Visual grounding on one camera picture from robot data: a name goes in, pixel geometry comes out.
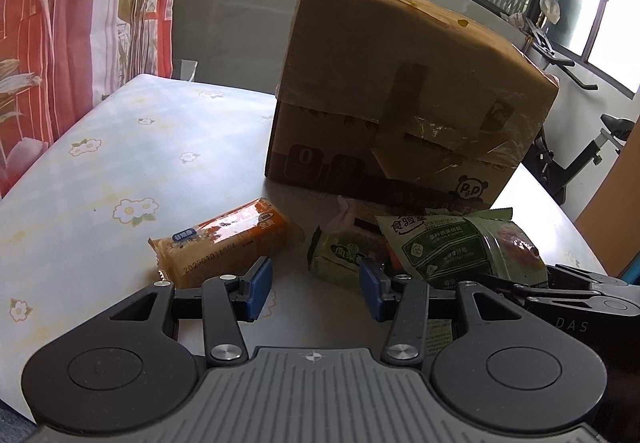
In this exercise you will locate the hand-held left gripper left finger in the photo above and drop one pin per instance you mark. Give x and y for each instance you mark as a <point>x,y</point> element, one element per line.
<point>260,288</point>

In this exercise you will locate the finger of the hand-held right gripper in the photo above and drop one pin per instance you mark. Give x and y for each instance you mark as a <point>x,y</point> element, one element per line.
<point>560,295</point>
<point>590,273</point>

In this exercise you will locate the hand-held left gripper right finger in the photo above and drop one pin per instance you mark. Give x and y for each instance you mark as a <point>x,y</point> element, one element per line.
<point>371,288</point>

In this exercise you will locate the small green snack packet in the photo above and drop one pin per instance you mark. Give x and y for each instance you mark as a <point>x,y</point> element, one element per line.
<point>340,255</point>

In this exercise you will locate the orange snack packet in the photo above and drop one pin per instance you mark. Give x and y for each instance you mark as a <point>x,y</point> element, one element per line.
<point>225,233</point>

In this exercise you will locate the large green snack packet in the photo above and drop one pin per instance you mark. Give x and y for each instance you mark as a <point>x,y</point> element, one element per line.
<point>450,248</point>

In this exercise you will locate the brown cardboard box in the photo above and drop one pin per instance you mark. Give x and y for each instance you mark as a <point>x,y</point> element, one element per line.
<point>400,48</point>

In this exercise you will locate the wooden board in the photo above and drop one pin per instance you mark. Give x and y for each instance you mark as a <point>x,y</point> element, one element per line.
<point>615,213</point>

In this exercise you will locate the black exercise bike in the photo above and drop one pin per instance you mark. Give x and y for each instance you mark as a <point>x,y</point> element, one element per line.
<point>575,148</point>

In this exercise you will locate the white plastic container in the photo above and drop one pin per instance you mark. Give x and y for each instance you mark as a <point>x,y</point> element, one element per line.
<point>186,72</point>

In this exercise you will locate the white crumpled cloth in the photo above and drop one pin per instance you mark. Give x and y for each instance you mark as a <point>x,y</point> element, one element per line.
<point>516,22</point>

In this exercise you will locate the white bulb-shaped object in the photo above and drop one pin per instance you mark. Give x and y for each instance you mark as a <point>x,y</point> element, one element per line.
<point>550,9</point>

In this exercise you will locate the red printed curtain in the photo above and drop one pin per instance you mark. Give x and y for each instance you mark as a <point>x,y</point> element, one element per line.
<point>65,48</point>

